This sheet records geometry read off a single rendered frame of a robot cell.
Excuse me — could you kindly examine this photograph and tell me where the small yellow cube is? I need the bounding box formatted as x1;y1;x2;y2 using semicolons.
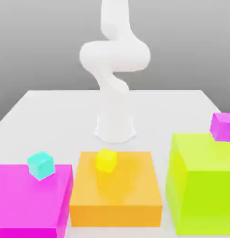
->
95;148;118;174

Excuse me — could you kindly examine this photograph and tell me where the small cyan cube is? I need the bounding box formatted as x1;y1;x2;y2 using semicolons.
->
27;151;56;181

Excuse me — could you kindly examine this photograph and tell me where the small purple cube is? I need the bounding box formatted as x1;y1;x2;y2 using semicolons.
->
209;112;230;143

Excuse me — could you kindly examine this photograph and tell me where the large orange box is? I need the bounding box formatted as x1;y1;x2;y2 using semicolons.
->
69;151;162;228

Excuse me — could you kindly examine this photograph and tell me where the large lime green box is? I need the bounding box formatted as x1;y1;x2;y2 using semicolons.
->
165;132;230;236

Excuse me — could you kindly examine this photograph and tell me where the large magenta box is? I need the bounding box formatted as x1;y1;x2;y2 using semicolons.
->
0;164;74;238

